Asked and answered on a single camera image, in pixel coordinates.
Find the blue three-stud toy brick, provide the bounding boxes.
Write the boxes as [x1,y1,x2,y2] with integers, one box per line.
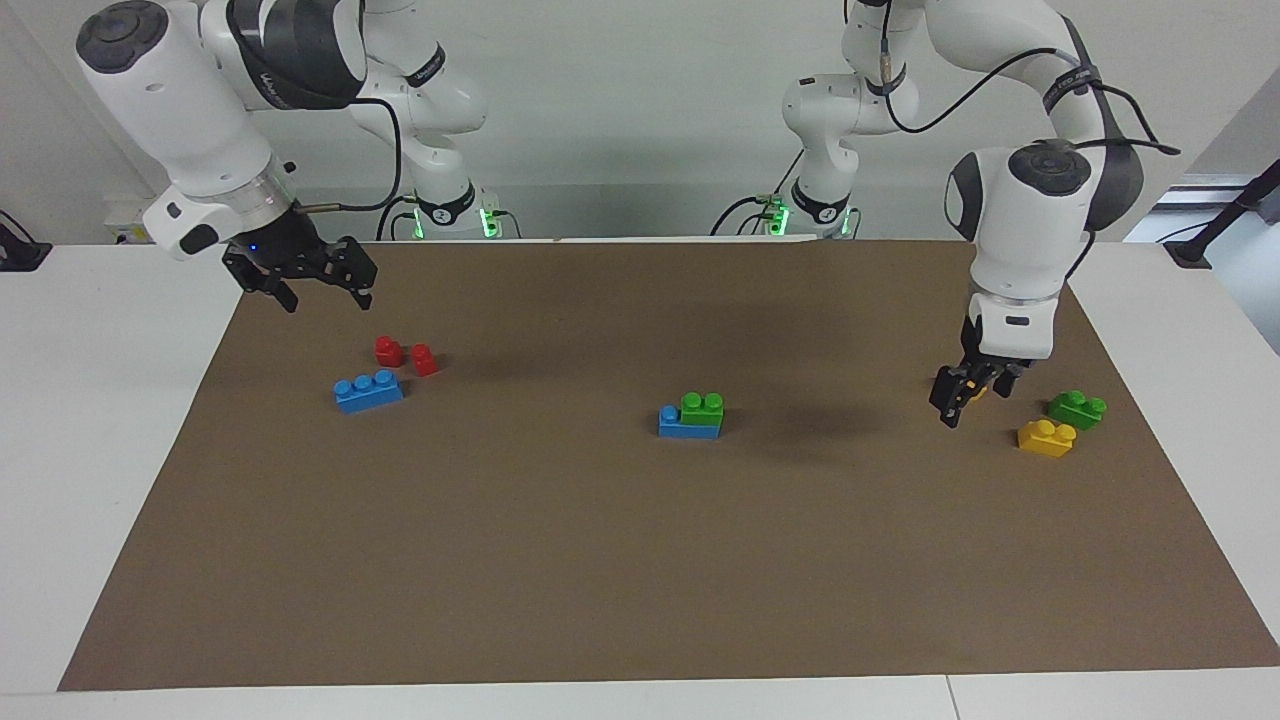
[658,405,723,440]
[334,369,405,414]

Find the black device on table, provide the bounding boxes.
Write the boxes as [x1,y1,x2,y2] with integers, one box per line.
[0,210,53,273]

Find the black stand pole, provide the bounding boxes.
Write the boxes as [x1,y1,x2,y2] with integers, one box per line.
[1163,158,1280,269]

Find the brown table mat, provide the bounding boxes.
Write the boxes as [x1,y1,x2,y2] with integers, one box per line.
[58,237,1280,692]

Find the black right arm base cables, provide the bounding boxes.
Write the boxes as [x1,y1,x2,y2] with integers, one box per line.
[375,193,522,242]

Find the black arm base cables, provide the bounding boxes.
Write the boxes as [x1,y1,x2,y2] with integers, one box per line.
[375,193,522,242]
[709,143,804,238]

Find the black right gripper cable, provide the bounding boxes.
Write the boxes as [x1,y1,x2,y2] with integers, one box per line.
[296,95,403,214]

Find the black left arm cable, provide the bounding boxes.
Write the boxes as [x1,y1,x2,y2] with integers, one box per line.
[845,0,1182,157]

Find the black left arm base cables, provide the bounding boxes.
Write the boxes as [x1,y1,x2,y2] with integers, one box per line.
[709,143,804,238]

